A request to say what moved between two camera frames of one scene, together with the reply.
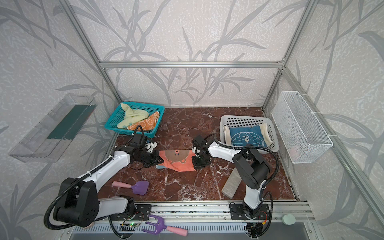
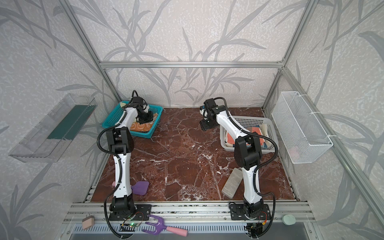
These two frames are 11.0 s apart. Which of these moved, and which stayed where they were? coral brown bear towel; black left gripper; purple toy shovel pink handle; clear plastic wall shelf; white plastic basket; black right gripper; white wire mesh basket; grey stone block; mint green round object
Moved: black left gripper; black right gripper; coral brown bear towel
Stayed: white wire mesh basket; purple toy shovel pink handle; white plastic basket; mint green round object; clear plastic wall shelf; grey stone block
